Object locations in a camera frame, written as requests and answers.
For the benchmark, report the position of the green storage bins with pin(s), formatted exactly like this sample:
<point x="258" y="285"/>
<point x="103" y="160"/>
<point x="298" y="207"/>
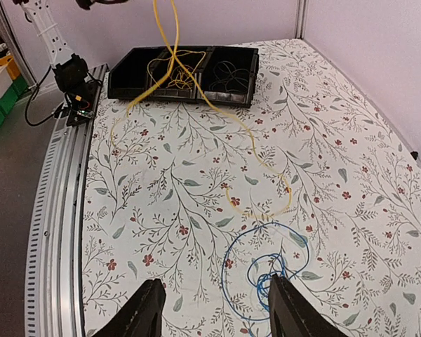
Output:
<point x="10" y="92"/>

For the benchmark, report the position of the left aluminium corner post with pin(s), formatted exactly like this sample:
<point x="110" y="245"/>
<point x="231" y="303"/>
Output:
<point x="300" y="19"/>

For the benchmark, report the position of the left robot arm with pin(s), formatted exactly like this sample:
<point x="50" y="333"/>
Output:
<point x="70" y="70"/>

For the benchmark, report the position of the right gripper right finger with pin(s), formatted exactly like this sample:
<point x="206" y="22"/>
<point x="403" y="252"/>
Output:
<point x="290" y="314"/>

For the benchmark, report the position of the floral table mat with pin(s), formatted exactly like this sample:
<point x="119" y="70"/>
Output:
<point x="310" y="180"/>

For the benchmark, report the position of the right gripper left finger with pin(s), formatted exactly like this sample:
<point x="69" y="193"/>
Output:
<point x="141" y="315"/>

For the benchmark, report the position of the black compartment tray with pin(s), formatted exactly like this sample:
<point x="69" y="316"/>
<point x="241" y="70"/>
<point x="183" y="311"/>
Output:
<point x="223" y="75"/>

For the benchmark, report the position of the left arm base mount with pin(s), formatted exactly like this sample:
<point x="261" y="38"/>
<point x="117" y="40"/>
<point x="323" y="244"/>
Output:
<point x="80" y="104"/>

